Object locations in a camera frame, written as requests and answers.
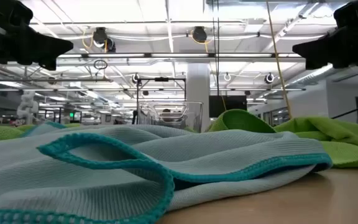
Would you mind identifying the clear plastic bin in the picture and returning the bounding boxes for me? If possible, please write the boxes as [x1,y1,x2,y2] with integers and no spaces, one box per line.
[137,101,204,133]

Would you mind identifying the hanging black cable loop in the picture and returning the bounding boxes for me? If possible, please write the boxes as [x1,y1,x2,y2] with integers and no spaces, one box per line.
[93,58,108,71]

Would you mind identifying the ceiling light strip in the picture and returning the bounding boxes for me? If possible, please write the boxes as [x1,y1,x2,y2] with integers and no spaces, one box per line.
[57,52,295,59]

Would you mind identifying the white robot figure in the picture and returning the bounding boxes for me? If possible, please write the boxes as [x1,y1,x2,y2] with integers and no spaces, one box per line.
[16,90,40,125]

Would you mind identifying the black ceiling cable reel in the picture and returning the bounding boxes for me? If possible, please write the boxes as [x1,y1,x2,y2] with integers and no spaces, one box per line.
[91,26,117,54]
[190,26,209,44]

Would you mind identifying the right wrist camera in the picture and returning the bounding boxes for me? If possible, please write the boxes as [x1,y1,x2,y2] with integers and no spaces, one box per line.
[333,0,358,28]

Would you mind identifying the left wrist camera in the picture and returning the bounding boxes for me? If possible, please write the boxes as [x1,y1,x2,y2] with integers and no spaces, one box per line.
[0,0,34,26]

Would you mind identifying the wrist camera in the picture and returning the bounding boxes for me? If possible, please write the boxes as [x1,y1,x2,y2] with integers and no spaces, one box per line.
[0,0,34,26]
[333,0,358,28]

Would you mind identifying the light blue microfiber towel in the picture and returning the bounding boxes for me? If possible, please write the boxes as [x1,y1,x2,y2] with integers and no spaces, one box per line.
[22,121,195,139]
[0,123,334,224]

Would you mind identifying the white building column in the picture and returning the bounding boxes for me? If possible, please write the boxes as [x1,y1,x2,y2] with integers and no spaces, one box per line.
[186,63,211,131]

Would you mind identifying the black wall screen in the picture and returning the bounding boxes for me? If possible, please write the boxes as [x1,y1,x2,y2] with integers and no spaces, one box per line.
[209,95,248,118]

